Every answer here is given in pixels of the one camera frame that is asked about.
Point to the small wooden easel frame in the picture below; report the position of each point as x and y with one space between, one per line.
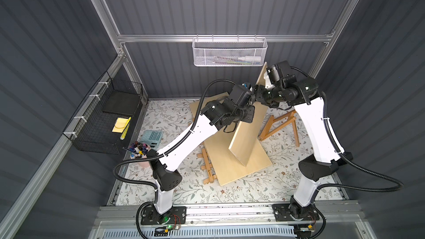
275 124

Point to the white tube in basket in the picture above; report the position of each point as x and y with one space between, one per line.
250 59

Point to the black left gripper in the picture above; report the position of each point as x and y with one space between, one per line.
247 114

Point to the black tray in basket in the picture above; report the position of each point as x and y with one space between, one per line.
121 103

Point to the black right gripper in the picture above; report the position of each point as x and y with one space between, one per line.
262 94

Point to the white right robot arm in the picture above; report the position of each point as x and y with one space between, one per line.
325 159

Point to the yellow sticky note pad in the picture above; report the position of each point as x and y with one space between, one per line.
121 124

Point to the teal desk calculator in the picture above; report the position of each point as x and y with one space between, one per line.
151 138

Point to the pink cup with markers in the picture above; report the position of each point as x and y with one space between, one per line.
138 150

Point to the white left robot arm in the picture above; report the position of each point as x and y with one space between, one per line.
208 120

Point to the black wire wall basket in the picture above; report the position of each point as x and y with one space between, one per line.
90 130

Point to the white wire mesh basket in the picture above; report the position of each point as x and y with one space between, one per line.
209 52

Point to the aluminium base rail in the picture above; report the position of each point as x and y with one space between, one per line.
231 214

